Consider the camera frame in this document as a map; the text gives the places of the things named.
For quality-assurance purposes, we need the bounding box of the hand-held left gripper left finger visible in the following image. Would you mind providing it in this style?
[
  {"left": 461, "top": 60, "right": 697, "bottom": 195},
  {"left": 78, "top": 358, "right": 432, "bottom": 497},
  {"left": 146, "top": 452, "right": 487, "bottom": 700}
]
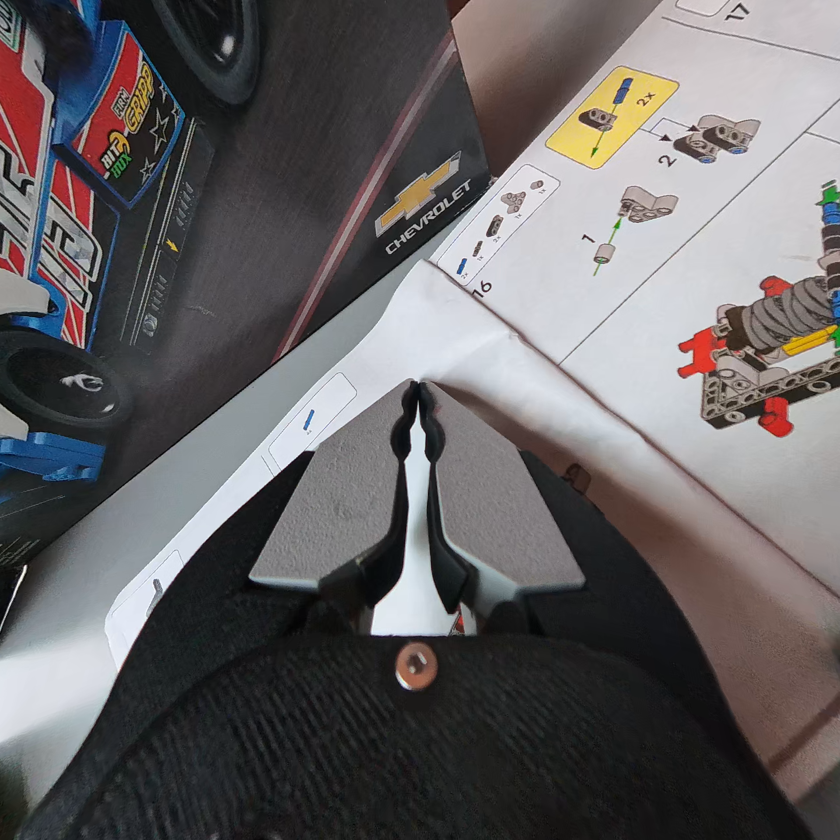
[{"left": 248, "top": 381, "right": 421, "bottom": 611}]

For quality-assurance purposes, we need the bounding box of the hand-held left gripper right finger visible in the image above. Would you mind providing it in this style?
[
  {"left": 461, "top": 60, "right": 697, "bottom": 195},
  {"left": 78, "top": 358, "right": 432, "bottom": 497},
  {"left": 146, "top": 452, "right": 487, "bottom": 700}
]
[{"left": 417, "top": 382, "right": 586, "bottom": 618}]

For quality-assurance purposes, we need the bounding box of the lego instruction booklet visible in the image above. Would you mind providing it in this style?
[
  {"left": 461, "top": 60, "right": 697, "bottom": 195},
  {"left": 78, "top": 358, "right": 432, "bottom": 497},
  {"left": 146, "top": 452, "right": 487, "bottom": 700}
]
[{"left": 105, "top": 0, "right": 840, "bottom": 808}]

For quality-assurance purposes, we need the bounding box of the black lego set box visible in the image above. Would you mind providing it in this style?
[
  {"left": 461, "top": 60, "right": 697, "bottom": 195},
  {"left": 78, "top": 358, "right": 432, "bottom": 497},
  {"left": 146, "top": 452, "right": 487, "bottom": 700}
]
[{"left": 0, "top": 0, "right": 493, "bottom": 572}]

